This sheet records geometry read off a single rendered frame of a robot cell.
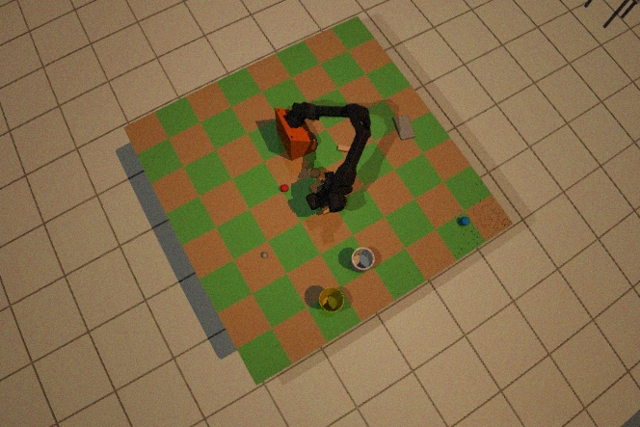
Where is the yellow cup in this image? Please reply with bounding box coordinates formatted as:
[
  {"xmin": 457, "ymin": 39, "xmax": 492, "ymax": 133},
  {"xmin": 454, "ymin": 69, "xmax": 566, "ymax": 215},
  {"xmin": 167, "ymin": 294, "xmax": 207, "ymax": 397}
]
[{"xmin": 319, "ymin": 287, "xmax": 344, "ymax": 312}]

